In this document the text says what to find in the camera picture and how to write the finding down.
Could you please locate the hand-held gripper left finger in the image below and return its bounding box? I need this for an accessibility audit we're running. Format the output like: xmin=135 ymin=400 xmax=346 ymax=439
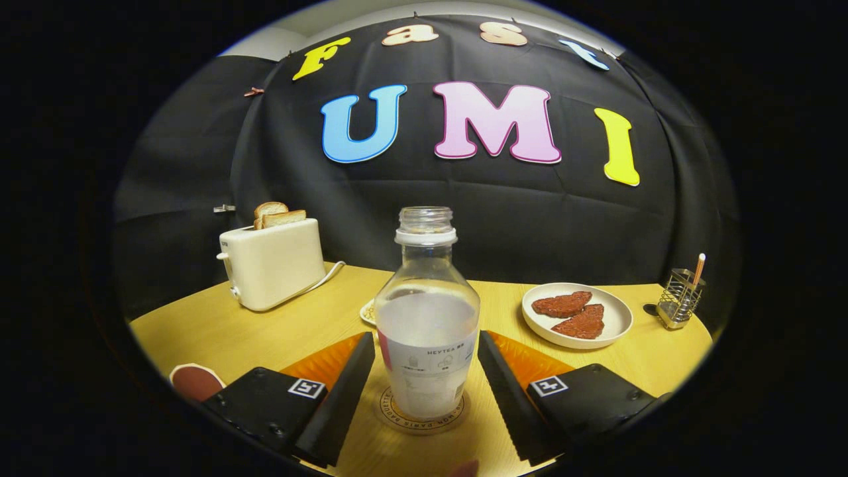
xmin=202 ymin=331 xmax=376 ymax=468

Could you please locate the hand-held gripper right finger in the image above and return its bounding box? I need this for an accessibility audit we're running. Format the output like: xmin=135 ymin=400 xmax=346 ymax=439
xmin=477 ymin=330 xmax=670 ymax=468

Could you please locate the round cork coaster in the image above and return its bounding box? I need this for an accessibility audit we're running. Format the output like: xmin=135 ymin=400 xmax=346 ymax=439
xmin=371 ymin=384 xmax=471 ymax=436

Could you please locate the clear juice bottle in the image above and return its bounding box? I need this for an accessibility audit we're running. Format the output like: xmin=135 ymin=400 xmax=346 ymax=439
xmin=374 ymin=206 xmax=481 ymax=419

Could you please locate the cream cup with wooden handle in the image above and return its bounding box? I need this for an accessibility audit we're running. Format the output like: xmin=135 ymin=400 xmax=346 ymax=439
xmin=169 ymin=362 xmax=227 ymax=403

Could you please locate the wooden table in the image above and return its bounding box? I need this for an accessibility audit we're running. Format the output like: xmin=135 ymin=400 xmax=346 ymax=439
xmin=129 ymin=264 xmax=714 ymax=477

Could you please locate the red heart-shaped patty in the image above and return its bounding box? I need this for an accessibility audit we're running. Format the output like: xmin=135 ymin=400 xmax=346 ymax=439
xmin=551 ymin=303 xmax=606 ymax=340
xmin=531 ymin=291 xmax=593 ymax=319

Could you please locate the white plate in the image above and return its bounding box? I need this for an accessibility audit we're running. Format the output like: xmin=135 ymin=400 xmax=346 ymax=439
xmin=521 ymin=283 xmax=634 ymax=350

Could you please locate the cream toaster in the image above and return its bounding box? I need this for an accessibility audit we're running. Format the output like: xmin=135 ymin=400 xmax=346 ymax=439
xmin=217 ymin=218 xmax=327 ymax=312

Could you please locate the toast slice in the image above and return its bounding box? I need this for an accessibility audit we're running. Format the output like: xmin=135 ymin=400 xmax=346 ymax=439
xmin=262 ymin=209 xmax=307 ymax=229
xmin=254 ymin=201 xmax=290 ymax=229

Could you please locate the black backdrop cloth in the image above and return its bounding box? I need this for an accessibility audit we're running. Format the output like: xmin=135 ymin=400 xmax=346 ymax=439
xmin=113 ymin=15 xmax=739 ymax=319

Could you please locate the white toaster cable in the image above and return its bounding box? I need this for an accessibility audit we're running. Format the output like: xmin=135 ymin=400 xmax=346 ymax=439
xmin=282 ymin=260 xmax=346 ymax=309

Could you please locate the metal wire holder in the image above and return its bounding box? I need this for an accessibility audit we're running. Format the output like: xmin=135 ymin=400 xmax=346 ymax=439
xmin=656 ymin=268 xmax=707 ymax=331

